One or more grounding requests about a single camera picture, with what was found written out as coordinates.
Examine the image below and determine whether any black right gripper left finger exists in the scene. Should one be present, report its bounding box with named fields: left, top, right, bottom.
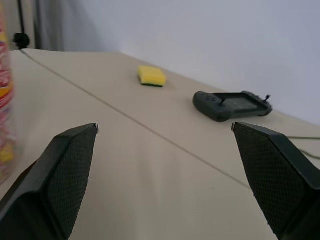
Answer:
left=0, top=122, right=100, bottom=240

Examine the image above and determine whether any thin grey cable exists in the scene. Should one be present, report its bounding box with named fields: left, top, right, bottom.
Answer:
left=286, top=135, right=320, bottom=159

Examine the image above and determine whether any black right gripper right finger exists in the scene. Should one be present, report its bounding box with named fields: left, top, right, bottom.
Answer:
left=231, top=121, right=320, bottom=240

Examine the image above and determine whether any colourful clear plastic container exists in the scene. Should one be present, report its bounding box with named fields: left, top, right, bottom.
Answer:
left=0, top=0, right=20, bottom=186

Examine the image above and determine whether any black tripod stand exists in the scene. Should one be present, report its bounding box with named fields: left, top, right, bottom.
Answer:
left=12, top=0, right=32, bottom=50

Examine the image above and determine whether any yellow green sponge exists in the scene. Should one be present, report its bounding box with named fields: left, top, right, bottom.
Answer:
left=137, top=65, right=168, bottom=88

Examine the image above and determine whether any black handheld remote controller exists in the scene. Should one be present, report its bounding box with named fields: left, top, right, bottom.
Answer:
left=192, top=90, right=273, bottom=123

